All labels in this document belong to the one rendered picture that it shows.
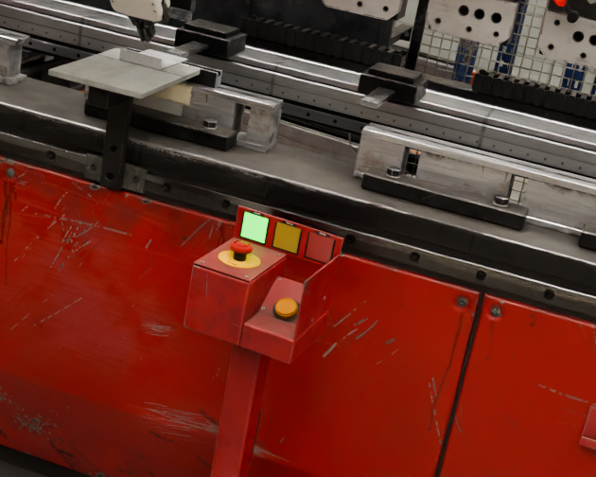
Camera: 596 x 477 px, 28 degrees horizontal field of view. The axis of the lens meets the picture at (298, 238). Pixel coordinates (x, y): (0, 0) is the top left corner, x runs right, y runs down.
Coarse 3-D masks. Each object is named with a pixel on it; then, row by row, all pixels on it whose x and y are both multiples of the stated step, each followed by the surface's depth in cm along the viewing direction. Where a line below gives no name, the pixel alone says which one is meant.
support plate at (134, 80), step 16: (64, 64) 212; (80, 64) 214; (96, 64) 216; (112, 64) 218; (128, 64) 220; (176, 64) 226; (80, 80) 206; (96, 80) 205; (112, 80) 207; (128, 80) 209; (144, 80) 211; (160, 80) 213; (176, 80) 216; (144, 96) 204
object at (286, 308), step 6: (282, 300) 199; (288, 300) 199; (294, 300) 199; (276, 306) 198; (282, 306) 198; (288, 306) 198; (294, 306) 198; (276, 312) 198; (282, 312) 198; (288, 312) 198; (294, 312) 198; (282, 318) 198; (288, 318) 198
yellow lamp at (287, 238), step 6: (276, 228) 205; (282, 228) 204; (288, 228) 204; (294, 228) 203; (276, 234) 205; (282, 234) 204; (288, 234) 204; (294, 234) 204; (276, 240) 205; (282, 240) 205; (288, 240) 204; (294, 240) 204; (276, 246) 206; (282, 246) 205; (288, 246) 205; (294, 246) 204; (294, 252) 204
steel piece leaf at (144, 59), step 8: (120, 48) 221; (120, 56) 222; (128, 56) 221; (136, 56) 221; (144, 56) 220; (152, 56) 229; (160, 56) 230; (144, 64) 221; (152, 64) 220; (160, 64) 220; (168, 64) 225
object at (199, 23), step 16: (176, 32) 247; (192, 32) 246; (208, 32) 246; (224, 32) 245; (240, 32) 254; (176, 48) 237; (192, 48) 240; (208, 48) 246; (224, 48) 245; (240, 48) 252
